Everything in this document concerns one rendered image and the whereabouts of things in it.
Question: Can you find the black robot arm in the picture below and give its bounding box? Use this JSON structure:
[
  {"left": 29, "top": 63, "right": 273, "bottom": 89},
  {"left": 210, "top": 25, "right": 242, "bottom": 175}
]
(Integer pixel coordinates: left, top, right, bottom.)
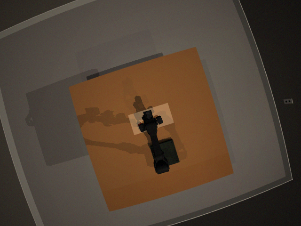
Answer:
[{"left": 142, "top": 110, "right": 170, "bottom": 174}]

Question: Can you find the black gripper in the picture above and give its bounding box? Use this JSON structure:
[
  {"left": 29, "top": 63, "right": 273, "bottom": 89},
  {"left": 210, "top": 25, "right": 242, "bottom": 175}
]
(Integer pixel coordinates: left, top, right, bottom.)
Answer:
[{"left": 138, "top": 116, "right": 163, "bottom": 132}]

